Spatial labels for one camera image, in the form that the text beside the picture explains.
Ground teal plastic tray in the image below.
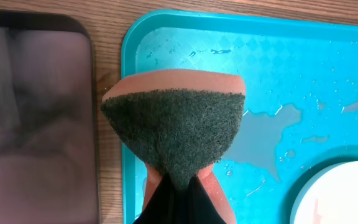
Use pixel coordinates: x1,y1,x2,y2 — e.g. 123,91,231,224
121,10,358,223

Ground green and red sponge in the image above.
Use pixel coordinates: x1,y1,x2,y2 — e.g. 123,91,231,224
101,69,246,223

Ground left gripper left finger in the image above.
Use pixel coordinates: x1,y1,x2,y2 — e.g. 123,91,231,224
134,174,178,224

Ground white plate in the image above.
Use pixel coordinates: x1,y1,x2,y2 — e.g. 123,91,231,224
290,161,358,224

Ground black rectangular tray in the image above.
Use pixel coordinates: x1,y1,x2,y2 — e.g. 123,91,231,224
0,10,100,224

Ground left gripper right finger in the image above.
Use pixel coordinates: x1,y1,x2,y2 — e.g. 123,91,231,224
181,176,225,224

